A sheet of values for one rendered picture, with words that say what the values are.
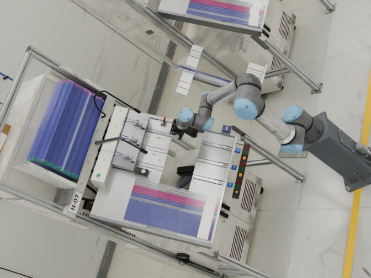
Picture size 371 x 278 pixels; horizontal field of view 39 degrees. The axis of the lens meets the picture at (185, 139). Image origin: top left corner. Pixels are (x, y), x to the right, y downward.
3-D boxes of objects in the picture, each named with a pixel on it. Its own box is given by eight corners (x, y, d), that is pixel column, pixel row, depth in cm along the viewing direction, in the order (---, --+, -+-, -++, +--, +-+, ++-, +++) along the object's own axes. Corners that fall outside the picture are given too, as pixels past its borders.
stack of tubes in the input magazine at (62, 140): (105, 99, 307) (68, 76, 292) (78, 179, 288) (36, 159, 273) (94, 103, 317) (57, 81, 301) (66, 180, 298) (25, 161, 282)
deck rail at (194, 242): (211, 246, 295) (212, 244, 289) (211, 249, 294) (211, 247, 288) (91, 215, 302) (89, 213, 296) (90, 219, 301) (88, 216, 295)
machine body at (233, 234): (268, 182, 379) (211, 146, 343) (249, 278, 353) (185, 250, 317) (205, 187, 426) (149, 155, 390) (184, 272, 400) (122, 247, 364)
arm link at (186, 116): (193, 122, 280) (178, 117, 279) (189, 129, 290) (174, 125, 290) (196, 109, 283) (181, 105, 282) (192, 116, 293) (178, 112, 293)
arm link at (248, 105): (310, 131, 284) (252, 80, 250) (306, 155, 278) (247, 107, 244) (291, 133, 292) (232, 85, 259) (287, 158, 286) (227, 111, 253)
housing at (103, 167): (131, 117, 327) (128, 107, 314) (107, 190, 309) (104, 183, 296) (118, 115, 328) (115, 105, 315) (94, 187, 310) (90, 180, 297)
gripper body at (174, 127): (171, 123, 308) (175, 115, 297) (186, 127, 308) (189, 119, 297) (168, 134, 305) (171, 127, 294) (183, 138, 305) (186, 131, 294)
